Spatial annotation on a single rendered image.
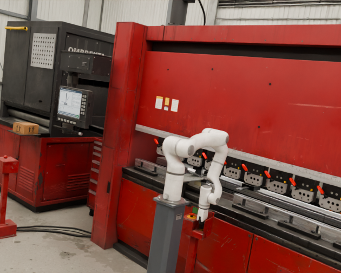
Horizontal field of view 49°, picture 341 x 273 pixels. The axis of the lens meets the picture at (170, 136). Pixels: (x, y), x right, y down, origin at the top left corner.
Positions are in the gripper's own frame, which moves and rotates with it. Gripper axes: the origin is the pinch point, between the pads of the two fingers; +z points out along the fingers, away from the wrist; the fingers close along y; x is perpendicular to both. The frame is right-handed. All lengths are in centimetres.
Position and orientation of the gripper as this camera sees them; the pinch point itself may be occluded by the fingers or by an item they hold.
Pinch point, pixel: (201, 226)
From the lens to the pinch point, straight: 294.0
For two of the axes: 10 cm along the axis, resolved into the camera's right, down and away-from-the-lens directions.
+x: 8.5, 1.9, -4.9
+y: -5.2, 1.3, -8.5
